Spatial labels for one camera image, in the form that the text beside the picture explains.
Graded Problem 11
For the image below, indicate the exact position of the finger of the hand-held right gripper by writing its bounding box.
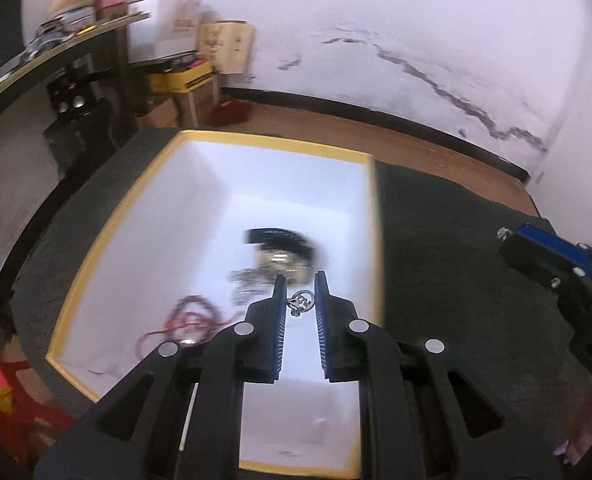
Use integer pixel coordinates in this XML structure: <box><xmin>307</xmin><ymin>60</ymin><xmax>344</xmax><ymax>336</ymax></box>
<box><xmin>515</xmin><ymin>223</ymin><xmax>592</xmax><ymax>274</ymax></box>
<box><xmin>498</xmin><ymin>237</ymin><xmax>583</xmax><ymax>297</ymax></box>

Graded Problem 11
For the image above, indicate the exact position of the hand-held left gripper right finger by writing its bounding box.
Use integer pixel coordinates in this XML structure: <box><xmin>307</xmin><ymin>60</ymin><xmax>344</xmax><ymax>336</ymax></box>
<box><xmin>313</xmin><ymin>270</ymin><xmax>563</xmax><ymax>480</ymax></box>

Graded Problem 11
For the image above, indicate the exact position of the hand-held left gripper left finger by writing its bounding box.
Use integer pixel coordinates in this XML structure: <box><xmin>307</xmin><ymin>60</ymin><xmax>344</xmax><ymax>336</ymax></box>
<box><xmin>36</xmin><ymin>272</ymin><xmax>290</xmax><ymax>480</ymax></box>

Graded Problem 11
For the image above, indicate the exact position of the small silver pendant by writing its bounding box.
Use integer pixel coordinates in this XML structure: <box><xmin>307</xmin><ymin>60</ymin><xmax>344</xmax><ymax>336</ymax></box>
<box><xmin>288</xmin><ymin>289</ymin><xmax>317</xmax><ymax>317</ymax></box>

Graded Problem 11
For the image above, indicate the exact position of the silver chain necklace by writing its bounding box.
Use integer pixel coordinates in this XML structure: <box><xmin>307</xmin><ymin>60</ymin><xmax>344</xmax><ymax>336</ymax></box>
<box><xmin>227</xmin><ymin>269</ymin><xmax>278</xmax><ymax>307</ymax></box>

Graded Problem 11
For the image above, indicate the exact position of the gold watch with black strap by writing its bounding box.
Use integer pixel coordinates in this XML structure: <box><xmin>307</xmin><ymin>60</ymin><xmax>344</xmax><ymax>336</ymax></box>
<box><xmin>242</xmin><ymin>226</ymin><xmax>323</xmax><ymax>287</ymax></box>

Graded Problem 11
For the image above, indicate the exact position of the red bead bracelet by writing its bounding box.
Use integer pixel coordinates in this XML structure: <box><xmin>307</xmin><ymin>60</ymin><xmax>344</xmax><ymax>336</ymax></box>
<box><xmin>168</xmin><ymin>295</ymin><xmax>223</xmax><ymax>332</ymax></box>

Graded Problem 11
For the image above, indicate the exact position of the red string silver paw pendant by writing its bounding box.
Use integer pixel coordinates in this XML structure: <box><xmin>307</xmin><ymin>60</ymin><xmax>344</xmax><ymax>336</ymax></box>
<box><xmin>135</xmin><ymin>310</ymin><xmax>239</xmax><ymax>358</ymax></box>

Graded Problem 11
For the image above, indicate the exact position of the yellow box with white interior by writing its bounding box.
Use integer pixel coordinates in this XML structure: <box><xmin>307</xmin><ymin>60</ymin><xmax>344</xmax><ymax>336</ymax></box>
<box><xmin>45</xmin><ymin>129</ymin><xmax>383</xmax><ymax>479</ymax></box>

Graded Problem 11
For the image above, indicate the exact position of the black patterned mat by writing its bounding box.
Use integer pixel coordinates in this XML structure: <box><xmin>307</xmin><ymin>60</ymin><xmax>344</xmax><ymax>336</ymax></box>
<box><xmin>10</xmin><ymin>127</ymin><xmax>592</xmax><ymax>480</ymax></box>

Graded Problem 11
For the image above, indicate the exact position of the red cloth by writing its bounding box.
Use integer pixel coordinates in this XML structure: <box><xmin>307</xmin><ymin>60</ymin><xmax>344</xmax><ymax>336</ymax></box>
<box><xmin>210</xmin><ymin>99</ymin><xmax>253</xmax><ymax>129</ymax></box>

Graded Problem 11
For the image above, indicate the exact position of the brown cardboard box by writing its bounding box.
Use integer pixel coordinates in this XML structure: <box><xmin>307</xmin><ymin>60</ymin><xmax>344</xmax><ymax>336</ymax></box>
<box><xmin>170</xmin><ymin>77</ymin><xmax>223</xmax><ymax>129</ymax></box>

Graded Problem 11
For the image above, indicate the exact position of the yellow cardboard box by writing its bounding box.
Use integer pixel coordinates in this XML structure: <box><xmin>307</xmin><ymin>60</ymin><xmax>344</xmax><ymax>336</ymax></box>
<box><xmin>147</xmin><ymin>61</ymin><xmax>215</xmax><ymax>94</ymax></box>

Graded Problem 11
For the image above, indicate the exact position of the red plastic stool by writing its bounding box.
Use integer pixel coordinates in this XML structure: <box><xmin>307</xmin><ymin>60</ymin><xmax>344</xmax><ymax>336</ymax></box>
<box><xmin>0</xmin><ymin>352</ymin><xmax>79</xmax><ymax>433</ymax></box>

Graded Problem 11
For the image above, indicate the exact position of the light wooden box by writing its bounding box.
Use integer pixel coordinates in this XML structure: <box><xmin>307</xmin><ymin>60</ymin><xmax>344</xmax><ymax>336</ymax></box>
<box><xmin>197</xmin><ymin>21</ymin><xmax>255</xmax><ymax>77</ymax></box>

